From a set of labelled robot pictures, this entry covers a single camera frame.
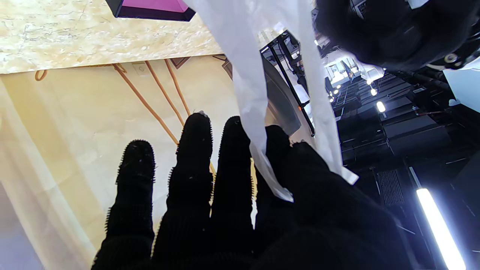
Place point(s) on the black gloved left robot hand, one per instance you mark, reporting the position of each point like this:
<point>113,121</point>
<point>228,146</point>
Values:
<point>375,37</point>

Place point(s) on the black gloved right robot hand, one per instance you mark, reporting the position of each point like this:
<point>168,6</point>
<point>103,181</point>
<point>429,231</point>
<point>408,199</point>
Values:
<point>187,232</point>

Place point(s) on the white plastic bag orange logo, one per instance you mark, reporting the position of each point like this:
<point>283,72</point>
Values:
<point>240,56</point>

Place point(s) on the black gift box pink inside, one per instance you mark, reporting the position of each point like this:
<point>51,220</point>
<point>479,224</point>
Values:
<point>150,9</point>

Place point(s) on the dark flat television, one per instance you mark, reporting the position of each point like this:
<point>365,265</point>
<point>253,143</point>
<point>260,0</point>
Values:
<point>281,105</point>

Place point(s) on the tripod floor lamp white shade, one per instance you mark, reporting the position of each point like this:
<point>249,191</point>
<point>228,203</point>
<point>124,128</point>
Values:
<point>150,108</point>

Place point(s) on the sheer cream curtain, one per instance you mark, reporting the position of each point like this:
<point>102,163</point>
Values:
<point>37,210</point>

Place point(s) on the white studio light tube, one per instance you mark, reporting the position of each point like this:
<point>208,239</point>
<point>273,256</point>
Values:
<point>438,228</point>

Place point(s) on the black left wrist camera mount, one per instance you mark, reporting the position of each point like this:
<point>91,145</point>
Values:
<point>455,56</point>

